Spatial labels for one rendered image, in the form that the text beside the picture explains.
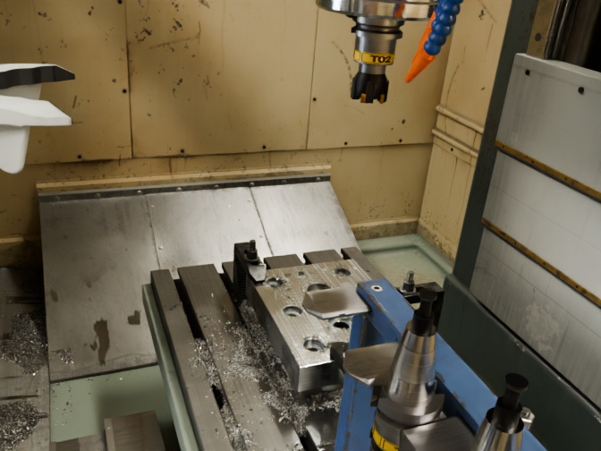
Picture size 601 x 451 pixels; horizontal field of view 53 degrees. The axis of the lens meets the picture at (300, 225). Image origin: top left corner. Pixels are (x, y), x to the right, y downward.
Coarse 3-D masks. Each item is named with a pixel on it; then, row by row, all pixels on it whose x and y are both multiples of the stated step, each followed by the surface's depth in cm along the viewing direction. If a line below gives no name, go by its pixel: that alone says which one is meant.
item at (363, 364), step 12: (360, 348) 60; (372, 348) 60; (384, 348) 60; (396, 348) 60; (348, 360) 58; (360, 360) 58; (372, 360) 58; (384, 360) 58; (348, 372) 57; (360, 372) 57; (372, 372) 57; (372, 384) 56
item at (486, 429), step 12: (492, 408) 42; (492, 420) 41; (480, 432) 42; (492, 432) 41; (504, 432) 40; (516, 432) 40; (480, 444) 42; (492, 444) 41; (504, 444) 40; (516, 444) 40
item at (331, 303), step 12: (336, 288) 70; (348, 288) 70; (312, 300) 67; (324, 300) 67; (336, 300) 67; (348, 300) 68; (360, 300) 68; (312, 312) 65; (324, 312) 65; (336, 312) 65; (348, 312) 66; (360, 312) 66
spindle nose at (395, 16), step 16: (320, 0) 68; (336, 0) 66; (352, 0) 65; (368, 0) 64; (384, 0) 64; (400, 0) 64; (416, 0) 64; (432, 0) 65; (368, 16) 65; (384, 16) 65; (400, 16) 65; (416, 16) 65
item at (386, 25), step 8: (360, 24) 71; (368, 24) 70; (376, 24) 69; (384, 24) 69; (392, 24) 70; (400, 24) 70; (352, 32) 73; (360, 32) 70; (368, 32) 70; (376, 32) 70; (384, 32) 70; (392, 32) 70; (400, 32) 71
